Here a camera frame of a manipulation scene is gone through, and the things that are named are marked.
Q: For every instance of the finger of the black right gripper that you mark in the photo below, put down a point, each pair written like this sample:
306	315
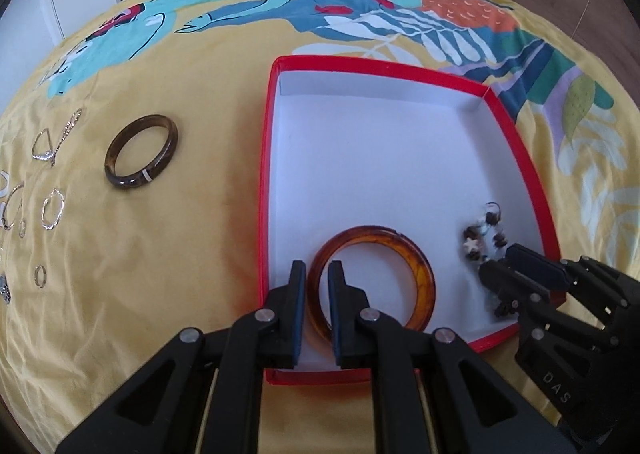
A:
550	274
512	289

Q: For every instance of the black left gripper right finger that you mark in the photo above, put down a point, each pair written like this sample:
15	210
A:
431	393

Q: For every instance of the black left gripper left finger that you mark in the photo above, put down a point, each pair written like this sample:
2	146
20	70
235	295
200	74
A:
201	393

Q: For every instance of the amber orange bangle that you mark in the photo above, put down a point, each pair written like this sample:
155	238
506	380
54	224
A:
389	263

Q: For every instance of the silver wrist watch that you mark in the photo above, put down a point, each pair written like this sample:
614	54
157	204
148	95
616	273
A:
5	292

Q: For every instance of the dark brown bangle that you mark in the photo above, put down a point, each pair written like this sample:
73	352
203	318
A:
140	152

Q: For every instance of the twisted silver hoop earring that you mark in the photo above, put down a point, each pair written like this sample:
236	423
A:
52	210

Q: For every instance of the red white jewelry box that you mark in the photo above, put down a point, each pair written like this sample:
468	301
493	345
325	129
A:
352	142

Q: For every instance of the yellow dinosaur print duvet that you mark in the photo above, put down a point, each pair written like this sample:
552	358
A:
92	298

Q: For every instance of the thin rose gold bangle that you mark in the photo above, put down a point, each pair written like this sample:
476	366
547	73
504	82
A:
12	207

